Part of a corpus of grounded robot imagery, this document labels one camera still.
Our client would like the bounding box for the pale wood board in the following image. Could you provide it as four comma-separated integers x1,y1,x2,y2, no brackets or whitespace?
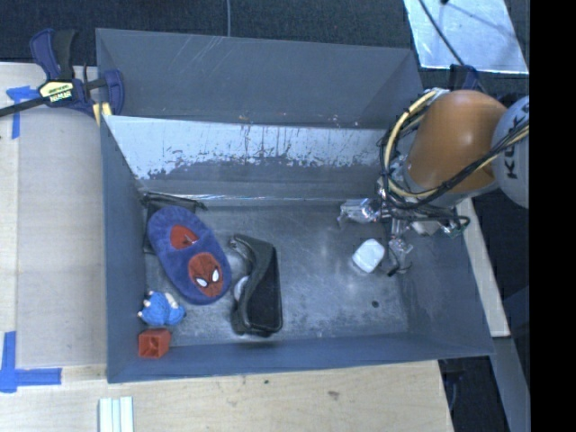
15,103,512,370

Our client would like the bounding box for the blue toy animal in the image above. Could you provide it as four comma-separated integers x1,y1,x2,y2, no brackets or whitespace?
136,290,187,329

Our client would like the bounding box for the red-brown cube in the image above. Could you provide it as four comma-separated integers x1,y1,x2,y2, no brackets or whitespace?
137,327,173,360

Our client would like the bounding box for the white rounded block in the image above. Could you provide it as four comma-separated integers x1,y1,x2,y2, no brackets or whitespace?
351,238,386,275

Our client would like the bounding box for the grey metal bin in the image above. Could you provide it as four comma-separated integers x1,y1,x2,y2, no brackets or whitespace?
94,27,496,384

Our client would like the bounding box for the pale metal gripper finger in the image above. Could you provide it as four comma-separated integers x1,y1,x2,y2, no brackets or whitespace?
387,235,414,278
337,197,382,227

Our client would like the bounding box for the blue slipper with red faces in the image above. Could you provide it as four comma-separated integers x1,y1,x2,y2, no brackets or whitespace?
147,204,233,306

